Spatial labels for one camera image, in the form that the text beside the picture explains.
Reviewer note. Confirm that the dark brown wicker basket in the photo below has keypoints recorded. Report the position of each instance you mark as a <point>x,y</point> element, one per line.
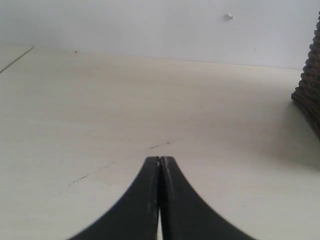
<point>306,95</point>

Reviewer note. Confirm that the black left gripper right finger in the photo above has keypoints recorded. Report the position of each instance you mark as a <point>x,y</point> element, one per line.
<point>184,214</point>

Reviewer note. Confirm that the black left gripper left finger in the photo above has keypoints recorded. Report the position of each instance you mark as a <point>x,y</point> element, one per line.
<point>135,215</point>

